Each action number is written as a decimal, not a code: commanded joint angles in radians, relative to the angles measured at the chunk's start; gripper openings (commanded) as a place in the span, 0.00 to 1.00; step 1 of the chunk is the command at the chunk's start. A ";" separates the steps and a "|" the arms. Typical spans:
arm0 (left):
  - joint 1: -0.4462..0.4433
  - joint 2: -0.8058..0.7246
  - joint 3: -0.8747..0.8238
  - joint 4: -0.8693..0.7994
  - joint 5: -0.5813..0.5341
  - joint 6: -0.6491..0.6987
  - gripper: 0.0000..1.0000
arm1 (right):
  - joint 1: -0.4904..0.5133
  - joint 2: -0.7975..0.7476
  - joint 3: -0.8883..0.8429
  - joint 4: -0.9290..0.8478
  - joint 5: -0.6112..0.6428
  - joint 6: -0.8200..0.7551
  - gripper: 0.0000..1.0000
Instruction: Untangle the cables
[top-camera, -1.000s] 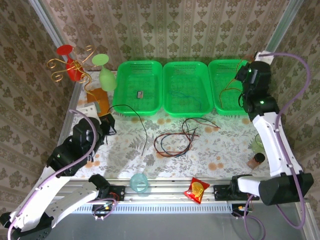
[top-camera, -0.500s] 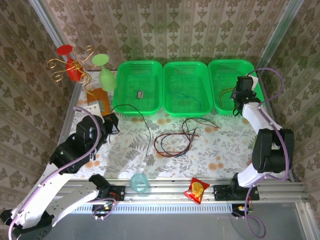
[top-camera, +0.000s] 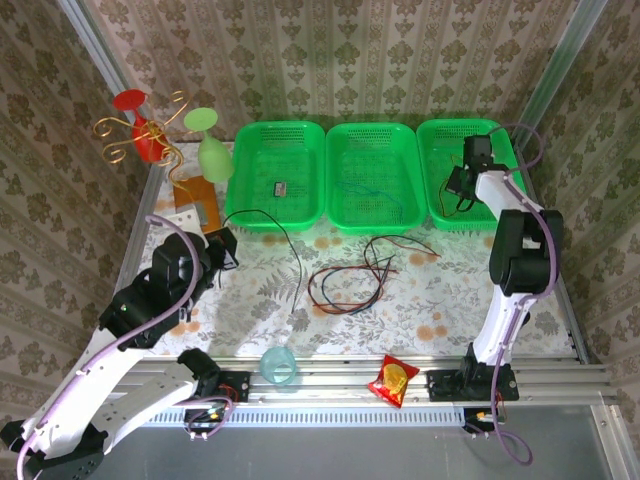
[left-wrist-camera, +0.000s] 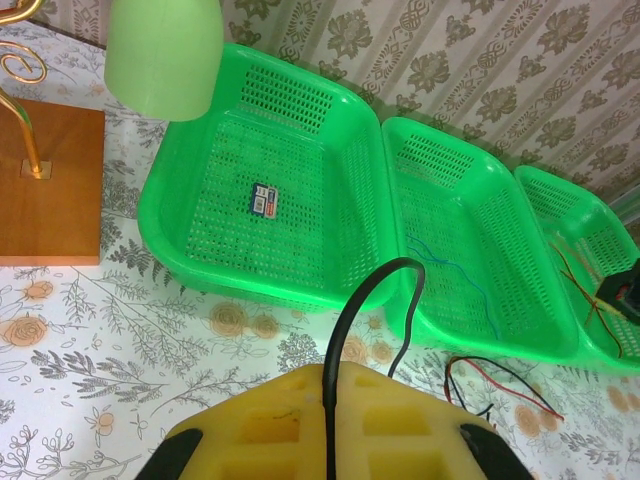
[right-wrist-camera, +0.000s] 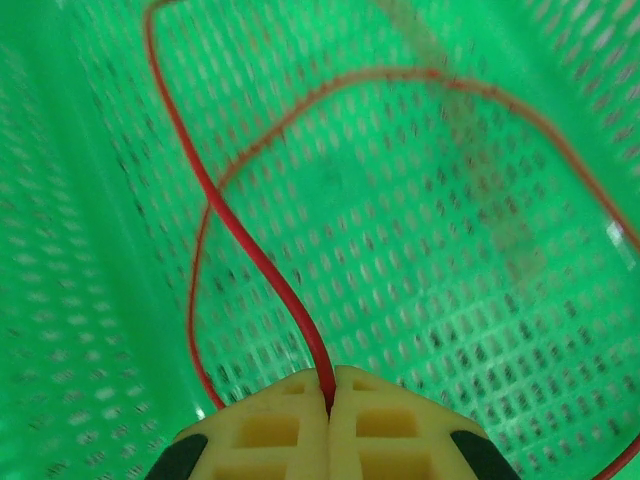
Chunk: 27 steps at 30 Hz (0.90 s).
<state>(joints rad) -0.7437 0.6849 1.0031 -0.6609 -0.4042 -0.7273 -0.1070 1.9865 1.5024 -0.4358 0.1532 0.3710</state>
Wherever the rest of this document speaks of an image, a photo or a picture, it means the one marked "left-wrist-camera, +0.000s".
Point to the green basket with sticker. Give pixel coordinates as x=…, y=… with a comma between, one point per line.
x=225, y=295

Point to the aluminium frame post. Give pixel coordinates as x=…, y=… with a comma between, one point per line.
x=627, y=207

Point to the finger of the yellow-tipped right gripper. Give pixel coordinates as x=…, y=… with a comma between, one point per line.
x=622, y=295

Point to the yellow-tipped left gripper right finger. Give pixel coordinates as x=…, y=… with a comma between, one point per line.
x=410, y=440

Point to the light green plastic goblet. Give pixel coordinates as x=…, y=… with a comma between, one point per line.
x=165, y=60

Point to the small blue chip module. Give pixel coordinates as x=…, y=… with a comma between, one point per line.
x=265, y=200

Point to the floral patterned tablecloth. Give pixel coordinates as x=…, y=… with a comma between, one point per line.
x=150, y=350

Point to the green perforated plastic basket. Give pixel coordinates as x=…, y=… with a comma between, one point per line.
x=440, y=150
x=550, y=185

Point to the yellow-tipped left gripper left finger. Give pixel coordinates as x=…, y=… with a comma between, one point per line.
x=240, y=440

